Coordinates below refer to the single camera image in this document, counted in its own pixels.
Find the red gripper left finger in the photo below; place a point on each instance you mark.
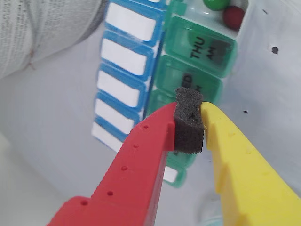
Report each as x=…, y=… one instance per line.
x=131, y=176

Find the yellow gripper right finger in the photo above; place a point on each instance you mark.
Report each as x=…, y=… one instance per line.
x=247, y=183

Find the green weekly pill organizer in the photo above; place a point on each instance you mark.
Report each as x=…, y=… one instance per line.
x=188, y=42

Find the red round pill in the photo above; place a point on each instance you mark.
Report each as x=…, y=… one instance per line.
x=232, y=17

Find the green round pill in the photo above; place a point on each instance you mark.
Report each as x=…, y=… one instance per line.
x=215, y=3

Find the blue weekly pill organizer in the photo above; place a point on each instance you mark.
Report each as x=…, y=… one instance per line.
x=127, y=56

